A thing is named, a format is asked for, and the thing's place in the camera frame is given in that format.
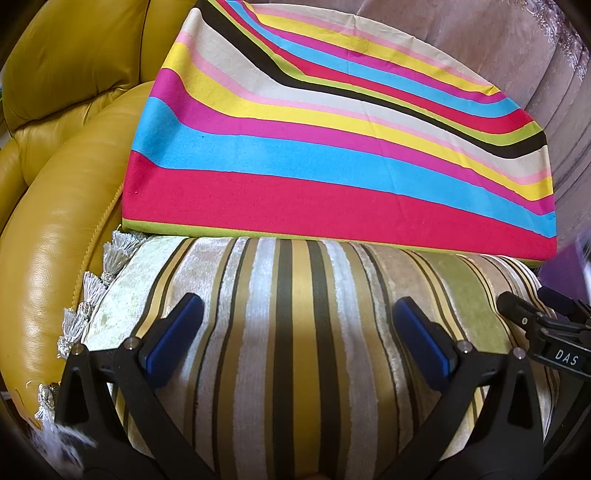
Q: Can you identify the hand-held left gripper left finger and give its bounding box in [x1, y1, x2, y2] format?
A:
[54, 292, 218, 480]

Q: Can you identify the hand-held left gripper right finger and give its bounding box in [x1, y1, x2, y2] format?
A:
[379, 296, 546, 480]

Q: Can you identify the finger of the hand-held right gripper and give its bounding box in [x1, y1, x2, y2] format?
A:
[497, 291, 556, 343]
[539, 286, 591, 325]

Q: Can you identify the purple storage box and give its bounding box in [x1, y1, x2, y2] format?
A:
[538, 233, 591, 301]

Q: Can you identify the olive striped velvet tasselled cushion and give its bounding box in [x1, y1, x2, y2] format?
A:
[55, 228, 561, 480]

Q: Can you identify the white fluffy fur trim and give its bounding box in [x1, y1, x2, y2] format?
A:
[28, 422, 99, 464]

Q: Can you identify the yellow leather sofa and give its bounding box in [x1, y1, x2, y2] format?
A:
[0, 0, 204, 418]

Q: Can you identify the multicolour striped cloth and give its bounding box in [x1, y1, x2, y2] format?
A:
[121, 0, 559, 268]

